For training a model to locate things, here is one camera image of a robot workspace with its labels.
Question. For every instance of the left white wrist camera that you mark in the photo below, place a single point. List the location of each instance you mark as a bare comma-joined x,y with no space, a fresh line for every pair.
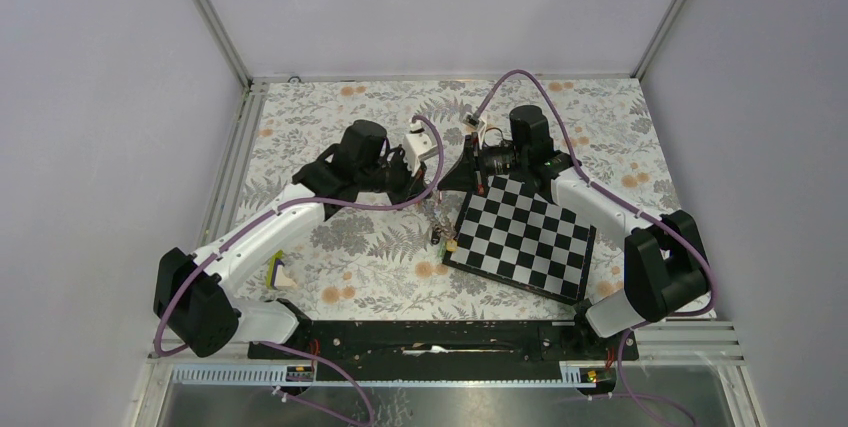
418,146

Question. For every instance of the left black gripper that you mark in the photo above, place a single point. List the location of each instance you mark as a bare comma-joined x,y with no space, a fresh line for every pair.
414,187

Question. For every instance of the yellow purple white small object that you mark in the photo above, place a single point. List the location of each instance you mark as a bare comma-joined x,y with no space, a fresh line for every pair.
276,277

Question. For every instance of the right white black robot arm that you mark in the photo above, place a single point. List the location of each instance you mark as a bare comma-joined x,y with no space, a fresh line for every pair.
664,259

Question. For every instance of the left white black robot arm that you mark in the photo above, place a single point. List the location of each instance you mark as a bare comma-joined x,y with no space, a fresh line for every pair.
196,293

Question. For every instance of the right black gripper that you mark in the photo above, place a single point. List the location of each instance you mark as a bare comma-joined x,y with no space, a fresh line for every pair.
467,174

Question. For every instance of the floral patterned table mat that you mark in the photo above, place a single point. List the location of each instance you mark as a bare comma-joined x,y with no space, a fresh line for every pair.
376,265

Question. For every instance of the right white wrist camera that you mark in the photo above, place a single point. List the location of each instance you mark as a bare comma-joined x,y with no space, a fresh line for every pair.
478,124

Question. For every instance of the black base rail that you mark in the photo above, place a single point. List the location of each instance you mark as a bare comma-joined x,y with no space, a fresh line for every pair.
420,351

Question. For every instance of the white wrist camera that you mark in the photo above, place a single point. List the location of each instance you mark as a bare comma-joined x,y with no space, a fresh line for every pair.
418,146
478,124

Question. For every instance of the black white checkerboard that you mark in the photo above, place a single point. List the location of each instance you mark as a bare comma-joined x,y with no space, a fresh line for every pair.
519,239

